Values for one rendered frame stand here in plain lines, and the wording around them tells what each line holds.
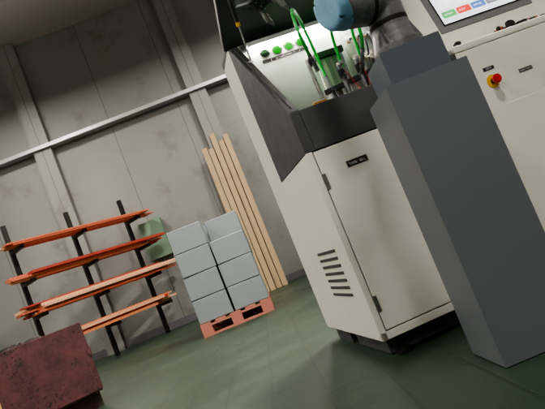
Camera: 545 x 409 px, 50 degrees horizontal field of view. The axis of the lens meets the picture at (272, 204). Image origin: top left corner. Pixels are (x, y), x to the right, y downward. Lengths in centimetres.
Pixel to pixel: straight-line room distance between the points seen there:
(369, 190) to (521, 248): 68
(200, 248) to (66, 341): 216
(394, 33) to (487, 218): 57
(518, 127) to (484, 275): 94
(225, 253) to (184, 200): 427
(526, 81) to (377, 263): 94
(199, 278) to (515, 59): 412
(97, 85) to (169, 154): 175
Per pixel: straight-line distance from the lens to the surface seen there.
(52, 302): 829
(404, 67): 169
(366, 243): 212
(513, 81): 249
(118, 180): 1030
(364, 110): 221
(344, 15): 167
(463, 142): 165
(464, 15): 283
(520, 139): 243
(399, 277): 215
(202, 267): 589
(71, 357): 415
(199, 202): 1001
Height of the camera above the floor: 49
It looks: 5 degrees up
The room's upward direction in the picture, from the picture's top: 22 degrees counter-clockwise
